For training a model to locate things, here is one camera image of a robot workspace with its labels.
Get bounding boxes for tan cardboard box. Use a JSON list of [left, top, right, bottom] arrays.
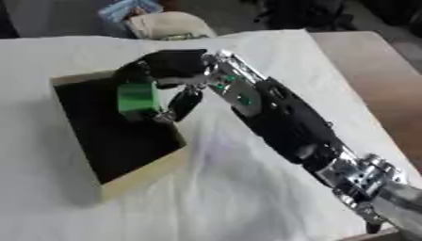
[[49, 69, 191, 202]]

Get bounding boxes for beige bag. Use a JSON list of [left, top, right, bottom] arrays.
[[125, 10, 219, 41]]

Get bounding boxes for blue and white bag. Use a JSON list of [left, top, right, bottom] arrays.
[[97, 0, 165, 24]]

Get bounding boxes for green block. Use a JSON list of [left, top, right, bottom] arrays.
[[115, 81, 162, 114]]

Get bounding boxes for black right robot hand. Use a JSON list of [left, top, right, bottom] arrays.
[[112, 48, 211, 123]]

